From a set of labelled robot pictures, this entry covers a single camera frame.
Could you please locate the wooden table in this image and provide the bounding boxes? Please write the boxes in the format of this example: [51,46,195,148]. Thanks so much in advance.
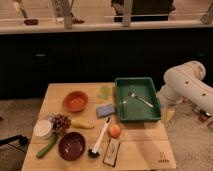
[22,83,176,171]

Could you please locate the green plastic tray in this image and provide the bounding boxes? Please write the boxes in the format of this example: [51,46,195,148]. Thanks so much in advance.
[115,77,161,122]

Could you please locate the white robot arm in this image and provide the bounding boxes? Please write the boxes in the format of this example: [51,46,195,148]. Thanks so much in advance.
[157,61,213,123]

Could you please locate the white dish brush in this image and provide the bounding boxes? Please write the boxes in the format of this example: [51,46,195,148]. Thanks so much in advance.
[88,117,111,158]

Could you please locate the metal spoon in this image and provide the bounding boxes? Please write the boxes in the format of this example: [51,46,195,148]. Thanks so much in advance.
[128,92,154,108]

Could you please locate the white round container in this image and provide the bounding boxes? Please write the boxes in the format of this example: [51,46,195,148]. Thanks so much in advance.
[34,119,52,139]

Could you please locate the bunch of purple grapes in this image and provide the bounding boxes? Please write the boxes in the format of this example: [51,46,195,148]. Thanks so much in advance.
[52,114,71,134]

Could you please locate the yellow banana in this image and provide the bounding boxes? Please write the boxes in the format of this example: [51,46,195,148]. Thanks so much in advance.
[71,119,94,129]

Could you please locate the small brown box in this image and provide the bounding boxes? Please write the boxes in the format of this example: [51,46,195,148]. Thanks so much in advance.
[103,138,120,167]

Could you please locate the orange-red bowl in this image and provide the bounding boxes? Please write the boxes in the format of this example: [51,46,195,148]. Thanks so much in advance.
[62,91,88,113]

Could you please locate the blue-grey sponge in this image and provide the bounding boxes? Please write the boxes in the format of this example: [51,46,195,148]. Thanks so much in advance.
[96,104,115,118]

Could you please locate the light green cloth piece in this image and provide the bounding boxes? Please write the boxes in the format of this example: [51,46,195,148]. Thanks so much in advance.
[99,86,110,100]

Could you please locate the black chair base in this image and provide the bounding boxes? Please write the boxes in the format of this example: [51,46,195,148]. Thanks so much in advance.
[0,135,28,146]

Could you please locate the green cucumber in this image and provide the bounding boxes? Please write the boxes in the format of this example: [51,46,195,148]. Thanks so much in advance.
[36,133,58,159]

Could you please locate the orange fruit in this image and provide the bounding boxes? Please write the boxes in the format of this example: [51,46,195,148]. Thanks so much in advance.
[109,124,121,138]

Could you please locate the dark red bowl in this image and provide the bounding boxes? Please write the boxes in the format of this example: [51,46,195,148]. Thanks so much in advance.
[58,132,86,161]

